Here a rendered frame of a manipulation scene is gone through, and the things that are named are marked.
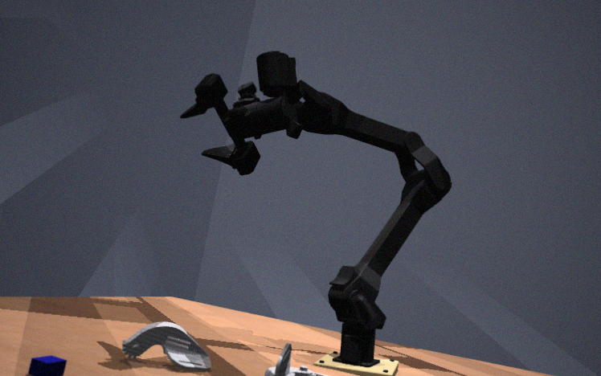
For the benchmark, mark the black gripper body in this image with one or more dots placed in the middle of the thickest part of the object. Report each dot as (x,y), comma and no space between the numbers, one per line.
(239,122)

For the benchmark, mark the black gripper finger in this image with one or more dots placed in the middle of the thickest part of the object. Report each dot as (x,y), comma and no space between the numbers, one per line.
(194,110)
(223,154)

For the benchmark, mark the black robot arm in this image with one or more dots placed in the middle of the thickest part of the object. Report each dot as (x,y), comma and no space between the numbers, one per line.
(356,288)

